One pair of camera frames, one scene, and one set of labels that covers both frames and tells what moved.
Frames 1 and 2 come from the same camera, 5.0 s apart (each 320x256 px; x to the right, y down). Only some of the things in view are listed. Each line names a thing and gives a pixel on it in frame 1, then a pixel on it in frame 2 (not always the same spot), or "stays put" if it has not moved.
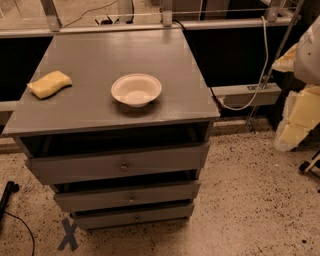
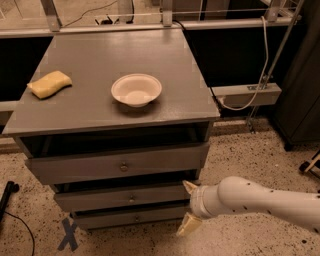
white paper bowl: x=136 y=90 stays put
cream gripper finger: x=286 y=63 -> x=189 y=186
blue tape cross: x=69 y=237 stays put
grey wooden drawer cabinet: x=113 y=166 stays put
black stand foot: x=10 y=187 stays put
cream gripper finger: x=300 y=115 -> x=190 y=222
